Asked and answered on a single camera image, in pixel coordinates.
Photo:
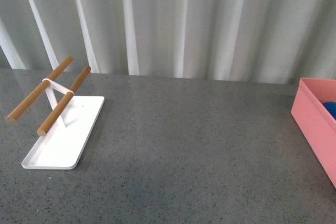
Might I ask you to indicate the blue microfiber cloth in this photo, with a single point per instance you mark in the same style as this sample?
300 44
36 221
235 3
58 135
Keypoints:
331 108

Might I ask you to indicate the pink storage box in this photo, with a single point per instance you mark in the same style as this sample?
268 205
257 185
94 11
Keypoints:
315 121

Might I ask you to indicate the white rack with wooden bars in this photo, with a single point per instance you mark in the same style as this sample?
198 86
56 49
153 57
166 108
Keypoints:
64 133

